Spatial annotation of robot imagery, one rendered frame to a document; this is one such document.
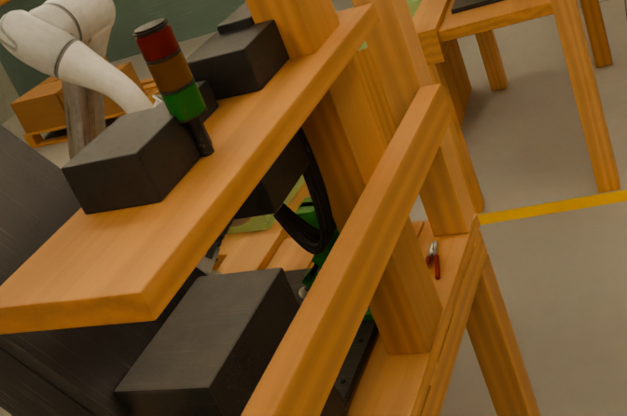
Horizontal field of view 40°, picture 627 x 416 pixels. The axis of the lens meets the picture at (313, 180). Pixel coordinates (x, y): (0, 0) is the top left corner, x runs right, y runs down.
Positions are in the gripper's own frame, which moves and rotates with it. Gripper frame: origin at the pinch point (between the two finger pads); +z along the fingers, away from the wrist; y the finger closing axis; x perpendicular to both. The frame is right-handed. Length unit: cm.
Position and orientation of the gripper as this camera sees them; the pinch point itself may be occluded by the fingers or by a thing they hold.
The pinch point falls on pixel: (205, 264)
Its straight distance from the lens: 171.3
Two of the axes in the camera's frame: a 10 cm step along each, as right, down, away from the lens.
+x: 9.2, 3.9, 0.9
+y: 3.2, -5.9, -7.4
